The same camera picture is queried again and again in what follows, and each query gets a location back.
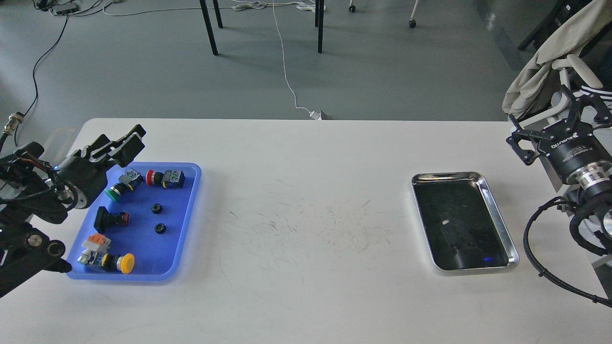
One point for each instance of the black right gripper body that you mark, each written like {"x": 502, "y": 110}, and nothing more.
{"x": 569, "y": 151}

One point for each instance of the blue plastic tray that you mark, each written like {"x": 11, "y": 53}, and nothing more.
{"x": 157, "y": 256}

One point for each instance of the yellow push button switch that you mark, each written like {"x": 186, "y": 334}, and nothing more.
{"x": 117, "y": 263}

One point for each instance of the green push button switch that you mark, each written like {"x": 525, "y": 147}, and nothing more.
{"x": 127, "y": 182}

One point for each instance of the black table leg left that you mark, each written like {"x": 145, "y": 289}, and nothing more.
{"x": 208, "y": 24}

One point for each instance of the black power strip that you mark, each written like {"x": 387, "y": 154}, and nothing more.
{"x": 57, "y": 7}

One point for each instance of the black table leg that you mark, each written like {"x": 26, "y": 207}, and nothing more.
{"x": 208, "y": 24}
{"x": 319, "y": 23}

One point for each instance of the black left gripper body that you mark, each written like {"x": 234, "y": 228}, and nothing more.
{"x": 88, "y": 178}

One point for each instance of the small black gear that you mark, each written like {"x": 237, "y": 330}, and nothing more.
{"x": 156, "y": 208}
{"x": 160, "y": 228}

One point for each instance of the orange grey contact block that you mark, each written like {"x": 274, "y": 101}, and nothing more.
{"x": 96, "y": 247}

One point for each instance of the beige jacket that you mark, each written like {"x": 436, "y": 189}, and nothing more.
{"x": 570, "y": 38}

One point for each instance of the black table leg right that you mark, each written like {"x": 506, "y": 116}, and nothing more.
{"x": 319, "y": 23}

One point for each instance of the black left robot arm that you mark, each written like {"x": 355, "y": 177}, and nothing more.
{"x": 31, "y": 187}

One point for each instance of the silver metal tray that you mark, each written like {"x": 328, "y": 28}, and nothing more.
{"x": 464, "y": 229}

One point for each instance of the red push button switch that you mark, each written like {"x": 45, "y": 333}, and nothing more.
{"x": 169, "y": 179}

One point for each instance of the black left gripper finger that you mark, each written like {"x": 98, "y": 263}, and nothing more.
{"x": 123, "y": 151}
{"x": 96, "y": 151}

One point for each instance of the white chair frame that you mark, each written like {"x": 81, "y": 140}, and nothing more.
{"x": 591, "y": 86}

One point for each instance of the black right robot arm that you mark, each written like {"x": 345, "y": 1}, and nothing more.
{"x": 589, "y": 208}

